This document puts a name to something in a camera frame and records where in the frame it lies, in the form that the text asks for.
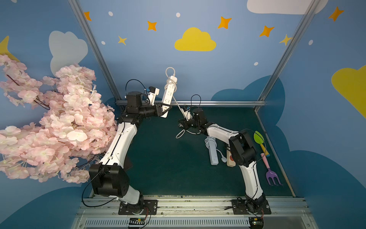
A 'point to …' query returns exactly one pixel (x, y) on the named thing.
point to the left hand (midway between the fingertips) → (170, 104)
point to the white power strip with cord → (211, 142)
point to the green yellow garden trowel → (259, 139)
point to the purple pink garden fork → (269, 173)
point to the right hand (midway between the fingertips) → (181, 118)
